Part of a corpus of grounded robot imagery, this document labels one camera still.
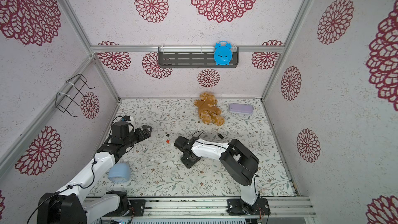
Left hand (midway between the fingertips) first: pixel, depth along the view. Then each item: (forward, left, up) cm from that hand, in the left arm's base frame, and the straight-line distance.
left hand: (147, 131), depth 85 cm
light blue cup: (-21, +10, -5) cm, 24 cm away
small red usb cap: (+2, -9, -14) cm, 17 cm away
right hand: (-11, -23, -14) cm, 29 cm away
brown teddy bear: (+19, -35, -8) cm, 41 cm away
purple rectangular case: (+26, -59, -12) cm, 65 cm away
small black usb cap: (+6, -8, -14) cm, 18 cm away
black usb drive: (+5, -43, -15) cm, 46 cm away
